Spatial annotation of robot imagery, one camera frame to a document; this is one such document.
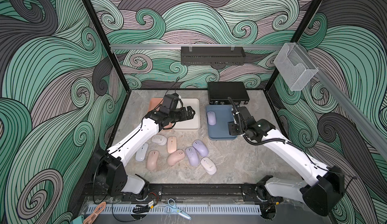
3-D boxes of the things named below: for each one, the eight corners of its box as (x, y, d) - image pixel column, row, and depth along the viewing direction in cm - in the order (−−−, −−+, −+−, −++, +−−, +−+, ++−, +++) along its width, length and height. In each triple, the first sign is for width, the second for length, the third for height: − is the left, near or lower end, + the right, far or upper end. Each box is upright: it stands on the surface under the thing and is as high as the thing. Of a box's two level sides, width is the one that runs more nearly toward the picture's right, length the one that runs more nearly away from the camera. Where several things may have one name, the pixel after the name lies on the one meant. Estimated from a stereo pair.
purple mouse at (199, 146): (202, 158, 86) (202, 156, 84) (191, 144, 92) (191, 142, 90) (209, 153, 88) (209, 151, 86) (197, 140, 94) (198, 137, 92)
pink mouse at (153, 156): (145, 171, 82) (144, 169, 80) (149, 151, 89) (148, 150, 87) (157, 171, 82) (156, 169, 80) (159, 151, 89) (159, 150, 87)
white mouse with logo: (198, 164, 85) (198, 162, 82) (204, 156, 87) (204, 154, 85) (212, 177, 80) (213, 175, 78) (218, 168, 83) (219, 167, 81)
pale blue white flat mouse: (135, 160, 86) (134, 159, 84) (142, 143, 93) (141, 142, 91) (142, 162, 85) (140, 160, 83) (149, 145, 92) (148, 143, 90)
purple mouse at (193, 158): (191, 167, 83) (191, 166, 81) (185, 149, 90) (184, 147, 88) (200, 164, 84) (200, 162, 82) (194, 146, 91) (194, 144, 89)
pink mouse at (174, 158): (169, 168, 83) (169, 166, 81) (165, 159, 86) (164, 158, 84) (186, 156, 87) (186, 154, 85) (181, 149, 90) (181, 147, 88)
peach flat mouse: (166, 153, 89) (166, 151, 87) (168, 137, 95) (167, 136, 94) (176, 153, 89) (176, 151, 87) (177, 137, 95) (177, 136, 94)
